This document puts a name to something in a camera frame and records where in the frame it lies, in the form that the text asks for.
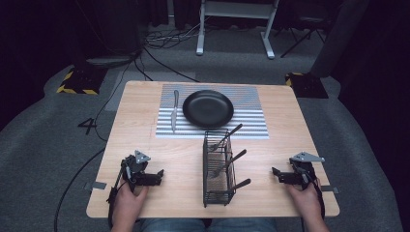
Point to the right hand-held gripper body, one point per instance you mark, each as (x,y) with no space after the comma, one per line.
(306,170)

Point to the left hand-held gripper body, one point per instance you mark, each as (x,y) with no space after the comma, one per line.
(135,167)

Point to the person's right hand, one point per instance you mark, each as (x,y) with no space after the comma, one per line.
(306,201)

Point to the person's left hand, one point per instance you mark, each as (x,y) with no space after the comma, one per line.
(127,204)

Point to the grey tape piece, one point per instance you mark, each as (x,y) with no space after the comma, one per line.
(96,185)
(330,189)

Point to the black utensils in rack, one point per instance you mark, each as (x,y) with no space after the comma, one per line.
(239,155)

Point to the grey striped placemat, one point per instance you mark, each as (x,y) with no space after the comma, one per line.
(251,124)

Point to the silver table knife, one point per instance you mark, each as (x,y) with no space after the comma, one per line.
(174,114)

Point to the person's blue jeans legs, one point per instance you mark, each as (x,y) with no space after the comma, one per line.
(206,225)

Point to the black round plate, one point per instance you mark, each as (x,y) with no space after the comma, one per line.
(208,109)

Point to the yellow-black striped base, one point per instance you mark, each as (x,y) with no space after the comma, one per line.
(82,82)
(306,85)

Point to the black round stand base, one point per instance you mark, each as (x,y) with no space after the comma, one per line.
(112,59)

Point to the black tripod stand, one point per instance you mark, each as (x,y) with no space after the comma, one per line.
(301,38)

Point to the grey padded post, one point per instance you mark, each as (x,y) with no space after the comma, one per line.
(341,35)

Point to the white desk frame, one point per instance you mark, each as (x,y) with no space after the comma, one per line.
(237,9)

